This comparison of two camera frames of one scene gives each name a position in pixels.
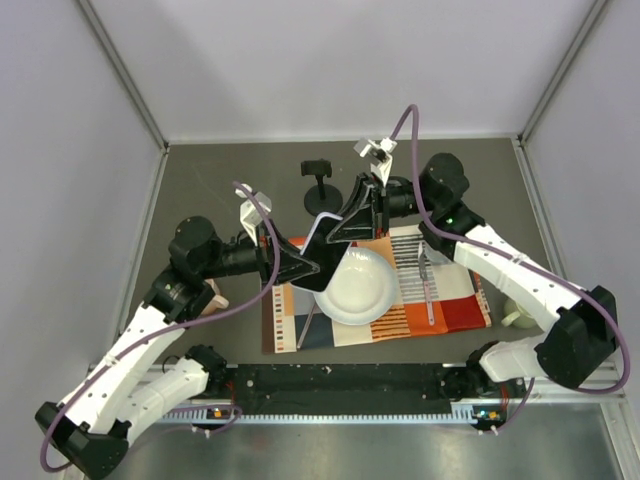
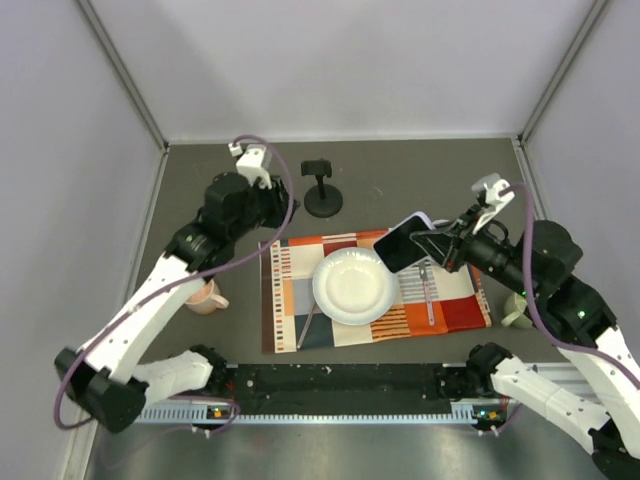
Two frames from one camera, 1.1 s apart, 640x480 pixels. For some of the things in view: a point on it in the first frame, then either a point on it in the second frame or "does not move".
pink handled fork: (425, 278) does not move
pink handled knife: (307, 326) does not move
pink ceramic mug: (218, 301) does not move
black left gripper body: (242, 255) -> (267, 207)
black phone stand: (321, 198) does not move
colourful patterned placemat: (436, 295) does not move
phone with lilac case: (327, 255) -> (396, 248)
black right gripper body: (400, 201) -> (473, 247)
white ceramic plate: (362, 289) does not move
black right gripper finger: (362, 187) -> (451, 227)
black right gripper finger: (357, 226) -> (442, 247)
